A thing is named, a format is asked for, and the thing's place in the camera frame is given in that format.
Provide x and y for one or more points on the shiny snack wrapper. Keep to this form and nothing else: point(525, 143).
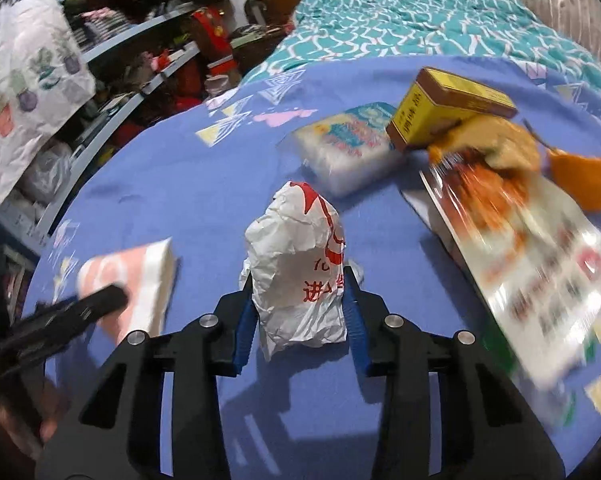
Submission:
point(530, 270)

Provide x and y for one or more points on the teal patterned quilt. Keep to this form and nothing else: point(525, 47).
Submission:
point(405, 15)

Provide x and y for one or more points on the patterned curtain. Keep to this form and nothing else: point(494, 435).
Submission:
point(530, 0)

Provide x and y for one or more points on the red gift box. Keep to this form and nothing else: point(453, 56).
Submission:
point(213, 40)

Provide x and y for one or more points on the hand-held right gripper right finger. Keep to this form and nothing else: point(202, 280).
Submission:
point(355, 330)

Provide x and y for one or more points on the dark woven basket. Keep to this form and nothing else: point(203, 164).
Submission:
point(255, 45)

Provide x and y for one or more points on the pale peel piece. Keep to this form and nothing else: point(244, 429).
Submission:
point(505, 142)

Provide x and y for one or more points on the grey metal shelf unit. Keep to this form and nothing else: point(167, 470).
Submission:
point(125, 35)

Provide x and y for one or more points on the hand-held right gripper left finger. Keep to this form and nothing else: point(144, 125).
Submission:
point(244, 330)

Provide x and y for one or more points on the pink tissue packet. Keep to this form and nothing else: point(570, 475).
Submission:
point(145, 280)

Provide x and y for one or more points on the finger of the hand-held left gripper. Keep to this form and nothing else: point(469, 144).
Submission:
point(90, 305)

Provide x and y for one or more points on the blue printed bed sheet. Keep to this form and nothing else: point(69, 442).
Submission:
point(180, 185)

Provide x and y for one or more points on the orange peel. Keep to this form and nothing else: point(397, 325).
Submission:
point(580, 180)

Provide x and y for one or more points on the yellow and brown box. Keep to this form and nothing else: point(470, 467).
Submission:
point(440, 110)

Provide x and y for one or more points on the white cloth with plant print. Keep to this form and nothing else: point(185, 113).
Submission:
point(25, 85)

